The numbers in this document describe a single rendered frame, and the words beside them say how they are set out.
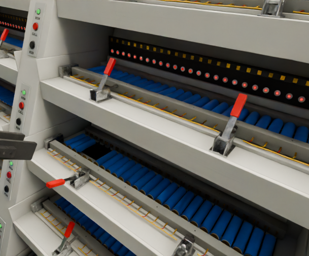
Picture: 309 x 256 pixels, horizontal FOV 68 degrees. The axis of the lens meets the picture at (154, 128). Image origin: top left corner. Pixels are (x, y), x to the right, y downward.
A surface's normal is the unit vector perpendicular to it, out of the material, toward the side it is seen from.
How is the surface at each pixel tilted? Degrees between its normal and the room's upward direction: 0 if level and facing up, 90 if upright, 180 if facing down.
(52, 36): 90
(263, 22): 111
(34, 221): 21
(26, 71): 90
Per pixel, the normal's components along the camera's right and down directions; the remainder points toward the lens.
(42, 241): 0.08, -0.87
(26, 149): 0.79, 0.35
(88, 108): -0.58, 0.36
